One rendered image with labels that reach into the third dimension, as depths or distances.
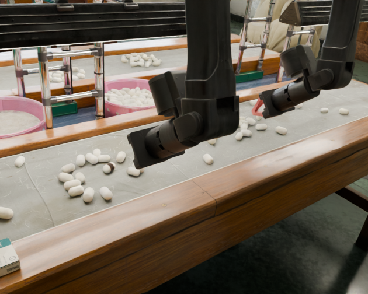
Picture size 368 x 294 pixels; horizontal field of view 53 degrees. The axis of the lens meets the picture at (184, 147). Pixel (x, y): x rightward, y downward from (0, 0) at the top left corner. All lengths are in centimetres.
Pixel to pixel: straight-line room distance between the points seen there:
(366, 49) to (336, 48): 492
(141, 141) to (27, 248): 27
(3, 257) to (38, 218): 15
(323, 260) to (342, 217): 40
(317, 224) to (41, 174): 155
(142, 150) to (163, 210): 16
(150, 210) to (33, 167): 33
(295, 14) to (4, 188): 96
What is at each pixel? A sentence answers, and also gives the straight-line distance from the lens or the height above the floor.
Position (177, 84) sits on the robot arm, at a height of 105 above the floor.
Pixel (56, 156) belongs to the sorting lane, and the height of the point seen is 74.
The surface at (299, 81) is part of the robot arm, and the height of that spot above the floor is 99.
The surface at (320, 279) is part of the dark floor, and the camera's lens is 184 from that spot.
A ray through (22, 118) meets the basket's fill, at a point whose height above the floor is 74.
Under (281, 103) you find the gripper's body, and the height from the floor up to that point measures 92.
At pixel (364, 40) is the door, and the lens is 579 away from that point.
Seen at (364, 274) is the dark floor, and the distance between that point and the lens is 196.
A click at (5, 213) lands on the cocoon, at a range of 80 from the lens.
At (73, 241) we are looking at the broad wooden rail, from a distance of 70.
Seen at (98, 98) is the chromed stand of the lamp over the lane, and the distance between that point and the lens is 110.
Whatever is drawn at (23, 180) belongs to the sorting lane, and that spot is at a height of 74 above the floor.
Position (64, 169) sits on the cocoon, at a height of 75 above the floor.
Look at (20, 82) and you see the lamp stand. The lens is 126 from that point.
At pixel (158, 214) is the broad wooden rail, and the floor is 76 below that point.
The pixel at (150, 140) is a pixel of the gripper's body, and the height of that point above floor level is 94.
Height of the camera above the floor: 125
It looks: 29 degrees down
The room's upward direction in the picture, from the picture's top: 6 degrees clockwise
